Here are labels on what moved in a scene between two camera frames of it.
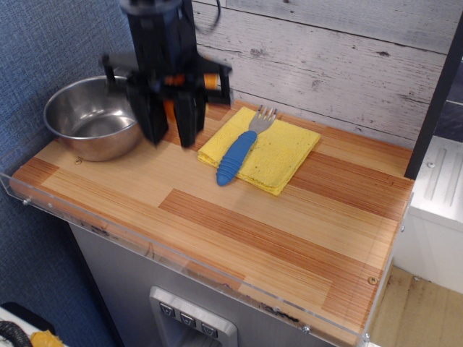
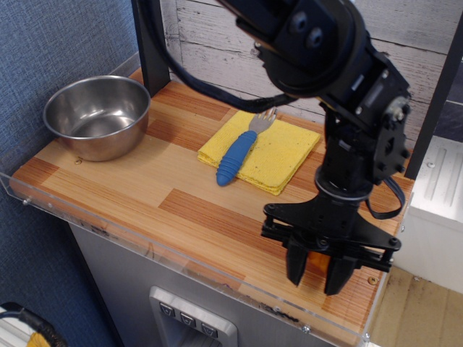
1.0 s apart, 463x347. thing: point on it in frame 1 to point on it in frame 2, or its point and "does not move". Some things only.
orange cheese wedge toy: [210, 82] to [316, 270]
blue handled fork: [262, 121] does not move
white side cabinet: [430, 246] does not move
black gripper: [166, 64] to [325, 223]
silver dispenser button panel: [181, 323] does not move
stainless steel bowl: [92, 121] does not move
